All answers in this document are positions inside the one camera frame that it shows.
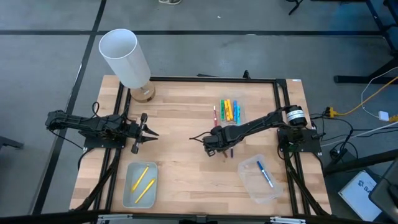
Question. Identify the black chair base leg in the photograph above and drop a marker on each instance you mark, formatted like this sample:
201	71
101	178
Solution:
11	143

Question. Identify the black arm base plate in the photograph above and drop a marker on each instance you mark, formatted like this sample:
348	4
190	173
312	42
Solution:
311	146
93	143

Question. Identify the red dry-erase marker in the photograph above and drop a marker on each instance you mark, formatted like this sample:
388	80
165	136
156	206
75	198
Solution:
215	116

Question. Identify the black overhead crossbeam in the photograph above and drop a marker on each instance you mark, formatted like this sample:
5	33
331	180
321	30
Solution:
46	217

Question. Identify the black floor bar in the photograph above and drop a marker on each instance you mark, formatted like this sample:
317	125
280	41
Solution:
357	163

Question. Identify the blue dry-erase marker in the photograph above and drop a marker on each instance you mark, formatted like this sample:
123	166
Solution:
265	174
231	153

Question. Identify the white power adapter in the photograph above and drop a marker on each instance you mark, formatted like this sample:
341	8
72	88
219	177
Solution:
384	116

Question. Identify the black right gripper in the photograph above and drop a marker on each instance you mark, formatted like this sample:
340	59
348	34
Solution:
219	138

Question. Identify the grey plastic bin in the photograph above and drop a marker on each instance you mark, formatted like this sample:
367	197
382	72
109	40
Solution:
133	174

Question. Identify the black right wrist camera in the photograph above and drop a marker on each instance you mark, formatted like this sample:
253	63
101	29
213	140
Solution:
210	151

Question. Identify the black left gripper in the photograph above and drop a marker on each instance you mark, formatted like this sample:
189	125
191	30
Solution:
133	130

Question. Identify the white shade wooden base lamp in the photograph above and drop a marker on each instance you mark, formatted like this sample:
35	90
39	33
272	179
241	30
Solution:
124	59

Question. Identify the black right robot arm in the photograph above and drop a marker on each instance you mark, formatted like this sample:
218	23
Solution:
255	124

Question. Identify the silver frame bracket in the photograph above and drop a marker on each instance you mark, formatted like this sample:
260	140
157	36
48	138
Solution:
113	217
287	220

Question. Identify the black desk leg frame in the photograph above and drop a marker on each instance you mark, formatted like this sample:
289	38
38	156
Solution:
357	79

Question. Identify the teal highlighter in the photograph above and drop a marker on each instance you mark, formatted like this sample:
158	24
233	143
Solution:
239	116

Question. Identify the person's foot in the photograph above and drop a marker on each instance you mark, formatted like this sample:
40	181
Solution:
169	2

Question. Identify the black diagonal frame strut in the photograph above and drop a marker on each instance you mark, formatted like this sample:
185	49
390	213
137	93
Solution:
102	180
303	186

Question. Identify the green highlighter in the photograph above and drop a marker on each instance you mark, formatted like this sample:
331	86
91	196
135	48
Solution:
222	110

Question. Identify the black aluminium table frame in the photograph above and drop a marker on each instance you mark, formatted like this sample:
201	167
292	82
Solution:
186	79

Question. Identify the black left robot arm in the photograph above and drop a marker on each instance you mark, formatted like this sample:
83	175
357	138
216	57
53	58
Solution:
81	123

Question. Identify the thin yellow pen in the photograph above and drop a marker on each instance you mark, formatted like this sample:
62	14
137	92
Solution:
144	191
140	179

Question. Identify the white box with logo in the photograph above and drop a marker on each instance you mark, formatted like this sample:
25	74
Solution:
357	196

